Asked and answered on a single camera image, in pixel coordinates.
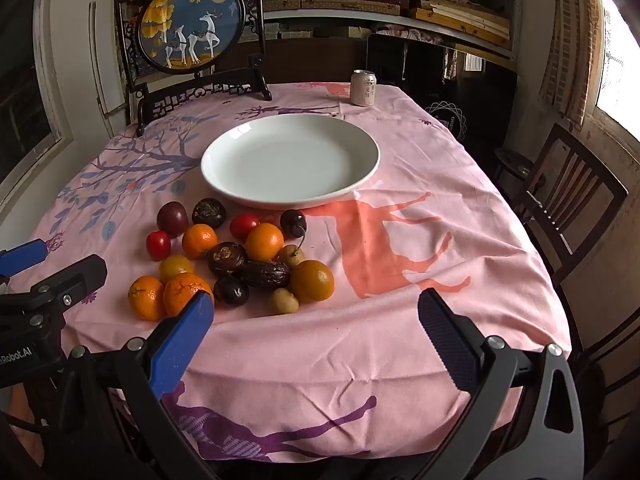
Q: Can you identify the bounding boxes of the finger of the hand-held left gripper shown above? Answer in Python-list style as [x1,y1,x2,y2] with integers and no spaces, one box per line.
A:
[0,254,108,318]
[0,239,52,279]

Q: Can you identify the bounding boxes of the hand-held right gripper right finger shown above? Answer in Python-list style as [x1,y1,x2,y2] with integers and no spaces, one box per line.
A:
[417,287,586,480]

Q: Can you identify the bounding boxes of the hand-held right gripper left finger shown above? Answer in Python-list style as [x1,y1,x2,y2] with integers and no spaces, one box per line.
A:
[65,290,236,480]

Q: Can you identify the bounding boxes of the mandarin orange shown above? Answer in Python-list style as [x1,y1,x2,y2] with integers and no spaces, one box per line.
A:
[181,224,220,260]
[128,275,167,322]
[163,272,215,318]

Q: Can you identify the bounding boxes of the small yellow tomato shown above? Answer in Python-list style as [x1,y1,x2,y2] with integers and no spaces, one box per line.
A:
[159,254,195,283]

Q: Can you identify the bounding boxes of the red cherry tomato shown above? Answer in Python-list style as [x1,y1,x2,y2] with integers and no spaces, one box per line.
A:
[229,213,261,241]
[146,230,172,261]

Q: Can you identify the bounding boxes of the dark water chestnut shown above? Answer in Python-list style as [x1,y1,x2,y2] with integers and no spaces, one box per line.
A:
[192,198,227,229]
[207,242,247,278]

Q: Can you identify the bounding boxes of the dark wrinkled date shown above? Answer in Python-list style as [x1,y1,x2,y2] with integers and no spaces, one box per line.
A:
[240,260,292,292]

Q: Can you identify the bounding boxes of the tan longan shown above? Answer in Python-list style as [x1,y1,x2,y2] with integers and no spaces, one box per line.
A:
[270,288,300,315]
[278,244,306,268]

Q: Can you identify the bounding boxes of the dark purple tomato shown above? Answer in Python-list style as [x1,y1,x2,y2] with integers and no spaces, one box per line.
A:
[156,201,190,237]

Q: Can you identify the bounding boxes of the smooth orange kumquat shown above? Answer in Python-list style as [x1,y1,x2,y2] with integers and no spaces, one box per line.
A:
[290,259,335,303]
[245,223,285,262]

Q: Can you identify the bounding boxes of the white ceramic plate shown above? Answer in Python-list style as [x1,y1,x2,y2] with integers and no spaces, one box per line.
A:
[200,113,381,211]

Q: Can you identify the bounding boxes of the pink printed tablecloth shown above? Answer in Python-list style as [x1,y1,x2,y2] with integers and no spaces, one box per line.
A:
[10,81,573,463]

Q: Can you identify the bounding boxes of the dark framed window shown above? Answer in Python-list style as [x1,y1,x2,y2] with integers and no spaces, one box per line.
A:
[0,0,76,196]

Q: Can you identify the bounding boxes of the dark wooden chair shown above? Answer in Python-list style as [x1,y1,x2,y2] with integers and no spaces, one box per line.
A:
[510,122,630,286]

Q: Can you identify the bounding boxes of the round dark stool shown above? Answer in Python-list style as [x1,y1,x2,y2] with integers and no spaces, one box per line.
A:
[495,147,535,181]

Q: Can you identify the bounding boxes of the black patterned panel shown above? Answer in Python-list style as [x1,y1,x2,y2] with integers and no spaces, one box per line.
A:
[365,32,518,161]

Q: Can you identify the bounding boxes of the pale drink can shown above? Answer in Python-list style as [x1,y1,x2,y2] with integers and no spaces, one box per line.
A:
[350,69,377,107]

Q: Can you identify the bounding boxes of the round deer screen on stand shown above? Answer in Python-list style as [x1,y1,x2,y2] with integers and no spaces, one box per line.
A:
[114,0,273,137]

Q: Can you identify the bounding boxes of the bright window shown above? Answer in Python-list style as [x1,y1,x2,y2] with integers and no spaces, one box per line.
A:
[595,0,640,128]

